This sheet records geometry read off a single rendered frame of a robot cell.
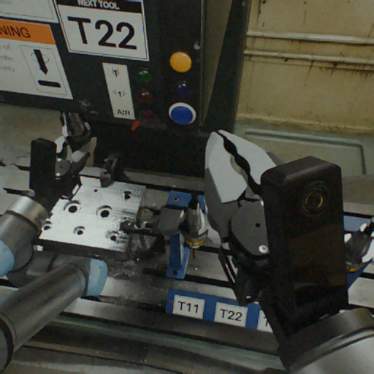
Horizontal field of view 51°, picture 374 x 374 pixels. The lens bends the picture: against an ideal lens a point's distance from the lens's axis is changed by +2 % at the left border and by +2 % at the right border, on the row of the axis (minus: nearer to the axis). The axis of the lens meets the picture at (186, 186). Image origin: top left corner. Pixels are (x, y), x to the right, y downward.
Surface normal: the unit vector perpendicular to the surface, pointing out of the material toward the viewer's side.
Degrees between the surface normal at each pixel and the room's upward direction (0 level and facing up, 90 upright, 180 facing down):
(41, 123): 0
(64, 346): 7
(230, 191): 0
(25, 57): 90
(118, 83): 90
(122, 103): 90
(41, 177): 59
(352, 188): 25
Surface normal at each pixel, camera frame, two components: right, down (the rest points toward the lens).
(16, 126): -0.01, -0.61
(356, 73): -0.18, 0.78
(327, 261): 0.33, 0.29
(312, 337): -0.53, -0.35
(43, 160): -0.29, 0.33
